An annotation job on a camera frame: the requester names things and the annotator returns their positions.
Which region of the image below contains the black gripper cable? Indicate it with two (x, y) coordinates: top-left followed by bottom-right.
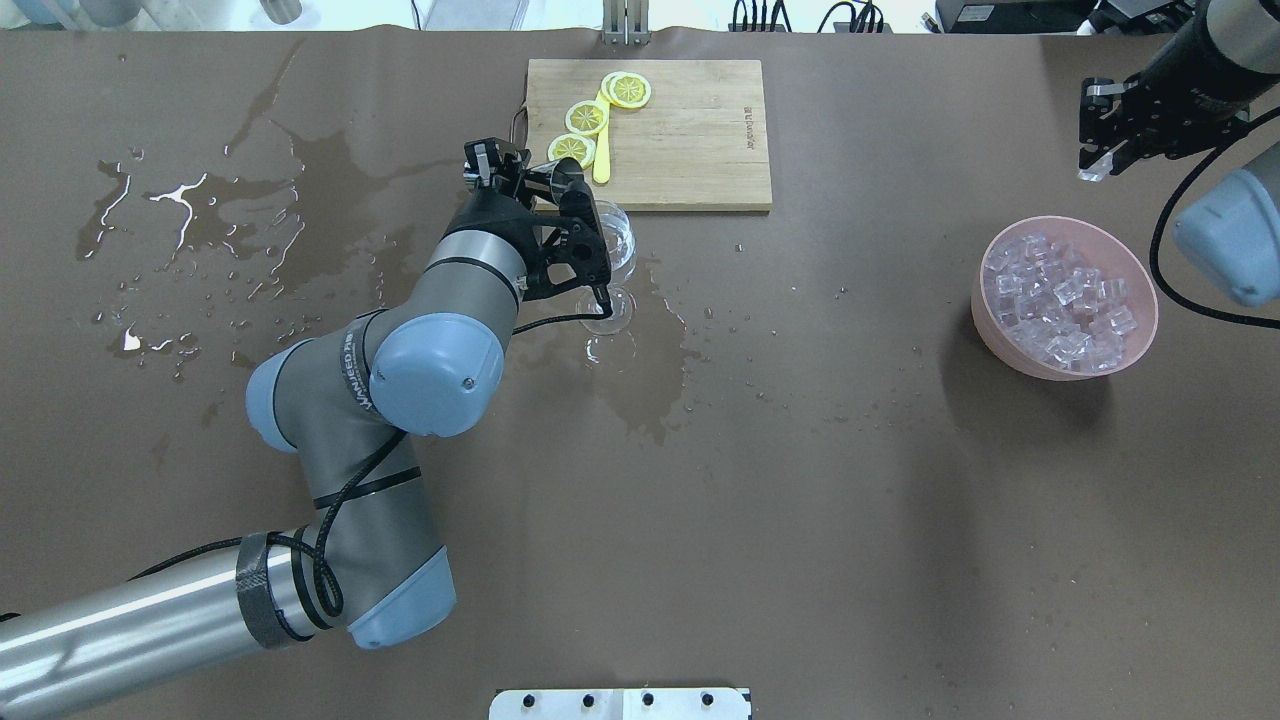
(131, 290), (616, 641)

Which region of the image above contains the steel double jigger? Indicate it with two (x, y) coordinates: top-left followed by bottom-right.
(524, 158), (593, 208)

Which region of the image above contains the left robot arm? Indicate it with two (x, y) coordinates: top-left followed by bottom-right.
(1, 138), (613, 719)

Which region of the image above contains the clear wine glass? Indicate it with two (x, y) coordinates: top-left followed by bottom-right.
(580, 200), (637, 336)

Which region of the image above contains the bamboo cutting board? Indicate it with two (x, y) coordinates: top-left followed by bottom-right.
(524, 59), (773, 213)

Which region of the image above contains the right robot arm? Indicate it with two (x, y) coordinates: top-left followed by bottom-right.
(1079, 1), (1279, 307)

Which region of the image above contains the clear ice cube pile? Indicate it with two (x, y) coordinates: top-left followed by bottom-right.
(980, 232), (1140, 374)

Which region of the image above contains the lemon slice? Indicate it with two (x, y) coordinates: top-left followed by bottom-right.
(564, 99), (611, 138)
(547, 133), (596, 169)
(600, 70), (653, 110)

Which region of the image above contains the pink bowl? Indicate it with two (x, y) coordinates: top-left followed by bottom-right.
(970, 217), (1158, 380)

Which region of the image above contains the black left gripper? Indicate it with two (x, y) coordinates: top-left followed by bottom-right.
(454, 138), (613, 313)

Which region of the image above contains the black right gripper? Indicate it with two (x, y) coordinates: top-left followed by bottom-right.
(1078, 15), (1266, 181)

